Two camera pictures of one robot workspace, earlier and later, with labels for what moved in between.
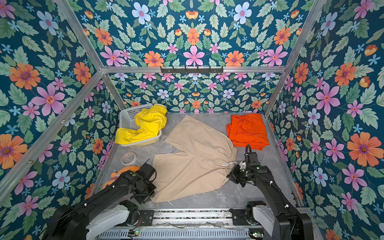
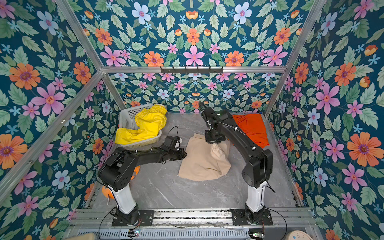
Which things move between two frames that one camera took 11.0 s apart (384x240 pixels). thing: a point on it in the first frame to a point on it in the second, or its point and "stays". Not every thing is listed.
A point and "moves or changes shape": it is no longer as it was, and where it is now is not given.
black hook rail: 192,70 stays
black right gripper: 233,175 to 208,139
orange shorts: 248,130 stays
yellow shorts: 149,121 stays
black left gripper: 142,201 to 182,154
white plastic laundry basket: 127,121 stays
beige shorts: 208,156 moves or changes shape
